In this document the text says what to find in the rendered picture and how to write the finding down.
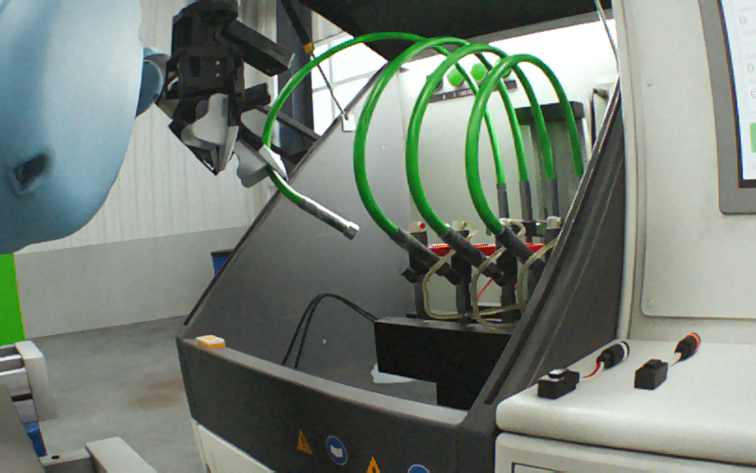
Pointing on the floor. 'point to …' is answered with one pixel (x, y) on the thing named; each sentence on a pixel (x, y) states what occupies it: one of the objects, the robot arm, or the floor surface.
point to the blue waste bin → (219, 258)
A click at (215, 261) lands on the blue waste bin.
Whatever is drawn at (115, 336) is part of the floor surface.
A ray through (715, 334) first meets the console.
